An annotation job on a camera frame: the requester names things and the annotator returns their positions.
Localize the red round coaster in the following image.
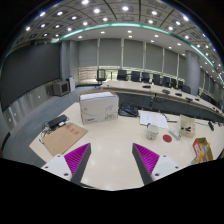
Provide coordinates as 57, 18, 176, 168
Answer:
163, 134, 172, 143

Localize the white cardboard box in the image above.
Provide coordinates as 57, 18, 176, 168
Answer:
79, 90, 119, 125

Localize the grey crt monitor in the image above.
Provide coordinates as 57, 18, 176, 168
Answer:
53, 81, 69, 96

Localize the long curved conference desk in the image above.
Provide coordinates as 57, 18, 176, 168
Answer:
101, 80, 224, 123

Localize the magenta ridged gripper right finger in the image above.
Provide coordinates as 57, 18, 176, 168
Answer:
132, 143, 181, 185

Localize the black desk telephone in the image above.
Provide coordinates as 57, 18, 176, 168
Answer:
119, 105, 138, 117

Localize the black power adapter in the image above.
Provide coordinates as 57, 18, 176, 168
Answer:
48, 115, 67, 128

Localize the brown cardboard sheet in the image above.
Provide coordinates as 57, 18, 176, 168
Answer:
42, 123, 87, 156

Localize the white open small box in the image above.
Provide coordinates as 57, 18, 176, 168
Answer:
177, 115, 196, 138

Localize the brown box with red label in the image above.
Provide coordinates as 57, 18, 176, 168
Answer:
191, 138, 213, 165

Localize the white ceramic mug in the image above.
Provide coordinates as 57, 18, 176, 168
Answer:
146, 123, 159, 140

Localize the black remote control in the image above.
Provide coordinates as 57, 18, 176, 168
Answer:
208, 121, 214, 131

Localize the white small tube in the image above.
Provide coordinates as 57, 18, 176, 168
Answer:
169, 129, 182, 140

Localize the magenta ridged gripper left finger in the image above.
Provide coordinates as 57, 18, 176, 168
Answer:
42, 143, 91, 185

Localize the white paper sheet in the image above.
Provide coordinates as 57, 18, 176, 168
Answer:
140, 111, 168, 129

